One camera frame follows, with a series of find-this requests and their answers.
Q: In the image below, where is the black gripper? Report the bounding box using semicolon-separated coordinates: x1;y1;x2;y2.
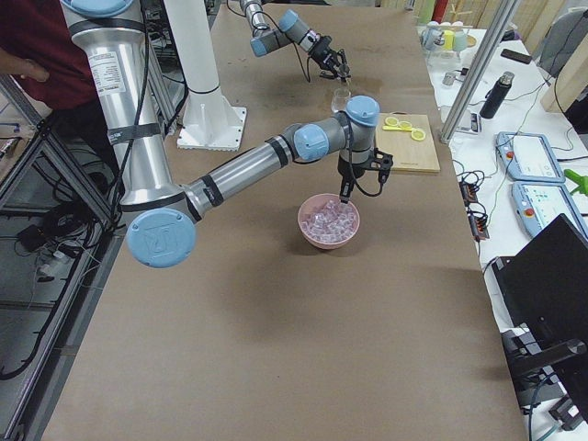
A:
337;149;393;204
309;36;351;84

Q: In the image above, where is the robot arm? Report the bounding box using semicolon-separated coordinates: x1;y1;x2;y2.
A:
61;1;392;268
226;0;351;84

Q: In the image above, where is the clear wine glass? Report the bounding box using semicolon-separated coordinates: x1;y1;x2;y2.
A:
331;87;352;113

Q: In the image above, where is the pink bowl of ice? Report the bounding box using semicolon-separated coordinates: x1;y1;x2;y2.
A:
298;193;360;250

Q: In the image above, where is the yellow plastic knife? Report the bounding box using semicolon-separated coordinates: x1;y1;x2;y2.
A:
382;125;415;133

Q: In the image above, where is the wooden cutting board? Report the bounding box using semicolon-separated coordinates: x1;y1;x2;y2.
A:
375;113;440;174

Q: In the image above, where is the lemon slice far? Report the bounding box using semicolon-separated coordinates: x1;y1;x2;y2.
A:
411;130;426;141

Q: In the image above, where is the steel cap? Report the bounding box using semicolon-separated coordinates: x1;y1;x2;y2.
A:
442;72;457;86

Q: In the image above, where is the yellow cup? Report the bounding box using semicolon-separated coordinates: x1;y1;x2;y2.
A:
441;29;455;51

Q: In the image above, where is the black water bottle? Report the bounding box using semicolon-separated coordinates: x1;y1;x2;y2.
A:
480;71;515;119

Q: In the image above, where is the teach pendant far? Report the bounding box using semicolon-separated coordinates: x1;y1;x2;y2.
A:
495;131;565;184

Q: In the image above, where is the teach pendant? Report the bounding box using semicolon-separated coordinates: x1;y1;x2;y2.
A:
495;131;565;184
511;181;587;238

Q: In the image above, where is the teach pendant near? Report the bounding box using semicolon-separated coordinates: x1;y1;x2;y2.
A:
511;181;587;238

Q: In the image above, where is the black laptop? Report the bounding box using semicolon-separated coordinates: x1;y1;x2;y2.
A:
490;212;588;350

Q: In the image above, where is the person in red shirt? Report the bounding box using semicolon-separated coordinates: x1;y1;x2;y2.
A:
0;0;100;111

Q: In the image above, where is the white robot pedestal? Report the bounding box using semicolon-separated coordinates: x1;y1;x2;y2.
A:
164;0;247;151

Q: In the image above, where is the aluminium frame post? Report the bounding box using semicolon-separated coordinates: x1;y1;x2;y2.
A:
439;0;520;145

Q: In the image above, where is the green handled tool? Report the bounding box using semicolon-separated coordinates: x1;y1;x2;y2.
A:
564;169;588;196

